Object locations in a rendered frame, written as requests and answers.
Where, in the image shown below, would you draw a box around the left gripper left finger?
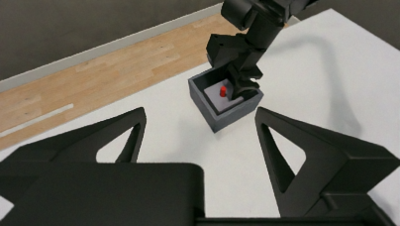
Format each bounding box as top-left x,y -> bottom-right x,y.
2,107 -> 147,163

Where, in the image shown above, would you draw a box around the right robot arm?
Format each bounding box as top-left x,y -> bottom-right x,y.
206,0 -> 321,71

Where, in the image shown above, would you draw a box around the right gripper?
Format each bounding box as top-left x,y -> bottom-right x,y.
219,61 -> 263,100

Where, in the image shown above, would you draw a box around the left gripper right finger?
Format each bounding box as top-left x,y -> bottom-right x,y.
254,106 -> 400,217

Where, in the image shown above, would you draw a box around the red cylindrical peg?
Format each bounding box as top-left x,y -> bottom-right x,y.
220,86 -> 226,97

